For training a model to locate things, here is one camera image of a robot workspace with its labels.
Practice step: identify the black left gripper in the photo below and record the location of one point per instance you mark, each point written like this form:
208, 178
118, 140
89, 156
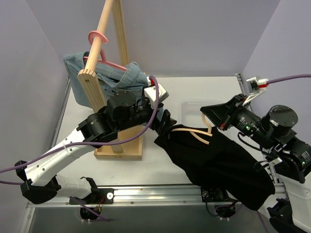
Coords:
162, 122

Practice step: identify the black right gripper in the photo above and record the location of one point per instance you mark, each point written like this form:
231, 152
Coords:
228, 116

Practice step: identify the beige plastic hanger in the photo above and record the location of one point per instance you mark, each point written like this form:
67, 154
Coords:
195, 132

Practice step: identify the black skirt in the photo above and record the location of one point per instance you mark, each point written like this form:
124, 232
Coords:
222, 163

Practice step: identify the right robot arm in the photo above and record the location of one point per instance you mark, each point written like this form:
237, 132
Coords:
290, 156

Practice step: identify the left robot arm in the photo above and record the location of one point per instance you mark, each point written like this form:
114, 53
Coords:
41, 179

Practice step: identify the pink plastic hanger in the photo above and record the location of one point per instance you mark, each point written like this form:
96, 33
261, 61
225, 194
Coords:
103, 60

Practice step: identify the white perforated plastic basket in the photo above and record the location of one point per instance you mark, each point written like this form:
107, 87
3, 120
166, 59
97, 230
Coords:
191, 114

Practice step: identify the light blue denim shirt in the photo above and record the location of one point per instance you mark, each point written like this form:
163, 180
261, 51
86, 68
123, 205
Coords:
111, 80

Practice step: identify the aluminium front rail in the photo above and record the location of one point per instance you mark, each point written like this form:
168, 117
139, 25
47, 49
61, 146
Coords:
163, 195

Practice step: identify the aluminium rail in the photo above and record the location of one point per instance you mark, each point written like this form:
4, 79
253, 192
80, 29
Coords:
249, 140
163, 195

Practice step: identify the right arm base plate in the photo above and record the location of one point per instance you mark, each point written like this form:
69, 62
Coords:
219, 203

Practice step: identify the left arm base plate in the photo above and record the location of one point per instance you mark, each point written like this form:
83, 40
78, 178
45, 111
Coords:
92, 206

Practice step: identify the aluminium right side rail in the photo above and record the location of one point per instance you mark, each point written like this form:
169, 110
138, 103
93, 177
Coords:
249, 140

